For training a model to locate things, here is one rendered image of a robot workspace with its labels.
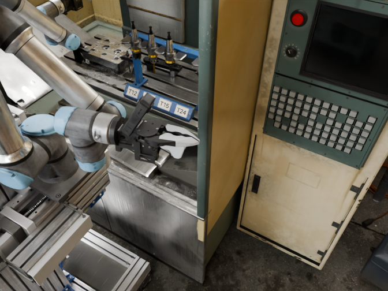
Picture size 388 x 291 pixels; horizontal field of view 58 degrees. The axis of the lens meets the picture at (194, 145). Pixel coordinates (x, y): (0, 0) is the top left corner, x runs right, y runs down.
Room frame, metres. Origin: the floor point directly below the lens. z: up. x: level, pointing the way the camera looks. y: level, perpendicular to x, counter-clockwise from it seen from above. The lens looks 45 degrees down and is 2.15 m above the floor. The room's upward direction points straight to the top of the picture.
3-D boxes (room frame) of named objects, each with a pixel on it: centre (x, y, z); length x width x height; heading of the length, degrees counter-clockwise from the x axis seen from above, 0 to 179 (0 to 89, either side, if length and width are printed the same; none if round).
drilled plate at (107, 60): (2.01, 0.53, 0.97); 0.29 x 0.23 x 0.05; 59
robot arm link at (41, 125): (0.85, 0.51, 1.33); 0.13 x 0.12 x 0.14; 165
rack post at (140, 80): (1.77, 0.33, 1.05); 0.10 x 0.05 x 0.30; 149
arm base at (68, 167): (0.86, 0.51, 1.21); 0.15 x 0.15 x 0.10
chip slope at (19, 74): (2.31, 1.07, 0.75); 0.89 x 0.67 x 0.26; 149
